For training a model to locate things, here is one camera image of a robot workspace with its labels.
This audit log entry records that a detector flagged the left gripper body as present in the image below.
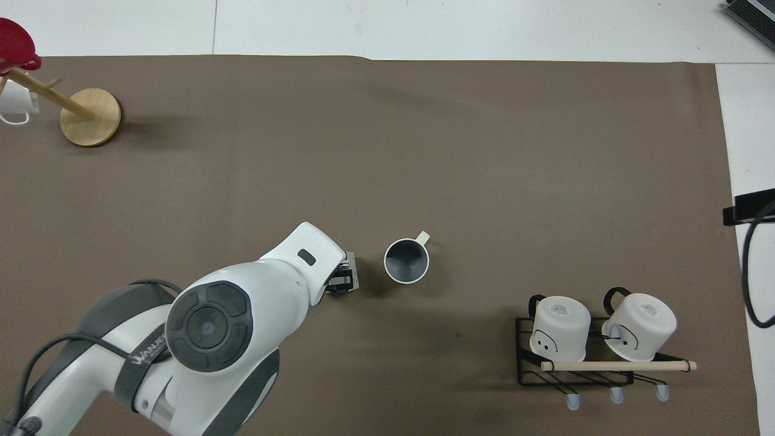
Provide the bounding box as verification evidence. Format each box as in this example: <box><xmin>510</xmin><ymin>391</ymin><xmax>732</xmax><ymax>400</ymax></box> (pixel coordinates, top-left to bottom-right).
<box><xmin>329</xmin><ymin>266</ymin><xmax>355</xmax><ymax>297</ymax></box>

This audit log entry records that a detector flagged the plain white cup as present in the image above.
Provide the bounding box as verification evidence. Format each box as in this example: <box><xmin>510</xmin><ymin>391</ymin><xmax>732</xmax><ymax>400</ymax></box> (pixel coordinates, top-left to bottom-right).
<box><xmin>0</xmin><ymin>79</ymin><xmax>41</xmax><ymax>125</ymax></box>

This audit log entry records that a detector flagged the red cup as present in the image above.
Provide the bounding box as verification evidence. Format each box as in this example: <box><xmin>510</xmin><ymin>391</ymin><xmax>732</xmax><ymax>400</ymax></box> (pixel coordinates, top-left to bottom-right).
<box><xmin>0</xmin><ymin>17</ymin><xmax>42</xmax><ymax>74</ymax></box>

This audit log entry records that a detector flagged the grey mug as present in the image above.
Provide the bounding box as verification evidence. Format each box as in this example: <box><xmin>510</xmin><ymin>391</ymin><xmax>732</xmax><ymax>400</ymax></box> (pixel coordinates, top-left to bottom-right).
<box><xmin>384</xmin><ymin>231</ymin><xmax>431</xmax><ymax>285</ymax></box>

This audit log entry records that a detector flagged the white mug with face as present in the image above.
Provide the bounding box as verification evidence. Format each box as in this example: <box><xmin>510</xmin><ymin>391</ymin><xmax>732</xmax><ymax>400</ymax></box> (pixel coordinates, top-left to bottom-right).
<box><xmin>528</xmin><ymin>294</ymin><xmax>592</xmax><ymax>363</ymax></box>
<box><xmin>601</xmin><ymin>287</ymin><xmax>678</xmax><ymax>363</ymax></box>

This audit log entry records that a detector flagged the wooden mug tree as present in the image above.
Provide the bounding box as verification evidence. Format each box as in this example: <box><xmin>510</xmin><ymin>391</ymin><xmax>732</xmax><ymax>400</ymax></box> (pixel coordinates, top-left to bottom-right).
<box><xmin>5</xmin><ymin>67</ymin><xmax>122</xmax><ymax>148</ymax></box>

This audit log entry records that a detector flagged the black stand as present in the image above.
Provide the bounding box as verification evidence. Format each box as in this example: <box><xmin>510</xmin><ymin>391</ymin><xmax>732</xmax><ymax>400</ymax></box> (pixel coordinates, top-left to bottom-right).
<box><xmin>723</xmin><ymin>188</ymin><xmax>775</xmax><ymax>226</ymax></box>

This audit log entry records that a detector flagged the dark grey ribbed device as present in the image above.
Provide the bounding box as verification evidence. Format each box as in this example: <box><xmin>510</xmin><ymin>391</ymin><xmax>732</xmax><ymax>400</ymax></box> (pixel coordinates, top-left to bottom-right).
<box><xmin>725</xmin><ymin>0</ymin><xmax>775</xmax><ymax>44</ymax></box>

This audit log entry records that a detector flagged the black wire rack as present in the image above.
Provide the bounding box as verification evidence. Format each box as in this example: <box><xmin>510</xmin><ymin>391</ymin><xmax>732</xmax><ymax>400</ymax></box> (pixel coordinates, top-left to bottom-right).
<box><xmin>515</xmin><ymin>314</ymin><xmax>698</xmax><ymax>412</ymax></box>

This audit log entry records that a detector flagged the black cable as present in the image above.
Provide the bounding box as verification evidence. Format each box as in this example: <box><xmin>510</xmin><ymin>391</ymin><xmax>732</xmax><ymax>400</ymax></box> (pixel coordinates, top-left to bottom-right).
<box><xmin>741</xmin><ymin>202</ymin><xmax>775</xmax><ymax>329</ymax></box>
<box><xmin>5</xmin><ymin>279</ymin><xmax>183</xmax><ymax>436</ymax></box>

